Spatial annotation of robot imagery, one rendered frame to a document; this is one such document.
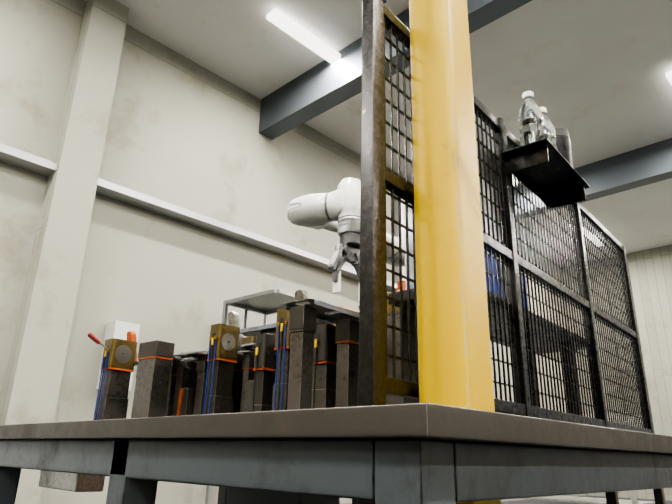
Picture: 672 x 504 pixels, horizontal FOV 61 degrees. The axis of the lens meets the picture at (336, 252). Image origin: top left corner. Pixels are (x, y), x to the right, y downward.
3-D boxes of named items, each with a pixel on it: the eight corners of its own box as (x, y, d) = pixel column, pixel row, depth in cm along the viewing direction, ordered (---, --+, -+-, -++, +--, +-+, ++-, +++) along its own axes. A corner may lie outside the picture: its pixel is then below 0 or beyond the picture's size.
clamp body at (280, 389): (259, 430, 157) (267, 307, 169) (289, 432, 166) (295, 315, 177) (276, 430, 153) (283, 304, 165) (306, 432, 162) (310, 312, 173)
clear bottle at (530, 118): (518, 154, 157) (512, 92, 164) (527, 163, 162) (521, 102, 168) (541, 146, 153) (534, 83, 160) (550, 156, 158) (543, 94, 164)
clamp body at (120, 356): (81, 432, 219) (97, 338, 232) (114, 434, 229) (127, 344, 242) (92, 432, 214) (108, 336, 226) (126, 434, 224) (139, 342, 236)
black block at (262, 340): (239, 431, 168) (247, 333, 178) (264, 433, 176) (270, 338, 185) (251, 431, 165) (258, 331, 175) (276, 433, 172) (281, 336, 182)
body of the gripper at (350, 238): (349, 242, 199) (349, 267, 196) (334, 235, 193) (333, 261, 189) (367, 237, 194) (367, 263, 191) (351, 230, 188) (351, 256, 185)
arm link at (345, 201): (370, 224, 198) (335, 228, 203) (370, 184, 203) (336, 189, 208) (360, 212, 189) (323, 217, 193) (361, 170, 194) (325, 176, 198)
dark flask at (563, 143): (545, 182, 173) (539, 131, 179) (554, 191, 178) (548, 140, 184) (570, 175, 168) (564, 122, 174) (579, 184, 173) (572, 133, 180)
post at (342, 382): (332, 429, 148) (335, 320, 158) (344, 430, 151) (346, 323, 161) (347, 429, 145) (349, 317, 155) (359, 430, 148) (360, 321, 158)
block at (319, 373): (296, 430, 151) (301, 324, 160) (325, 432, 159) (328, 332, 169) (317, 430, 146) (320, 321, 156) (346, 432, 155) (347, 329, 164)
